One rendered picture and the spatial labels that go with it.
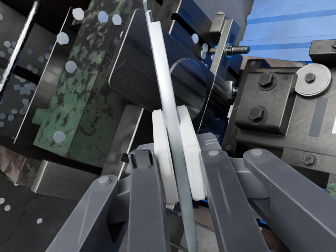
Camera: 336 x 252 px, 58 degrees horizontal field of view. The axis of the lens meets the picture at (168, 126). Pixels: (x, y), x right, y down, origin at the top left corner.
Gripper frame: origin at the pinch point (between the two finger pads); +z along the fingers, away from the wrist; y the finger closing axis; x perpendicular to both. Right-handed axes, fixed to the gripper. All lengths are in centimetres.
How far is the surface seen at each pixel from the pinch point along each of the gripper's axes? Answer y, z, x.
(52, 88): -33, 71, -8
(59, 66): -30, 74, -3
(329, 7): 104, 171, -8
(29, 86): -50, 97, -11
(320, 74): 23.9, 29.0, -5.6
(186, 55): 5.0, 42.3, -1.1
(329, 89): 24.7, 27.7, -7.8
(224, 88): 13, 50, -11
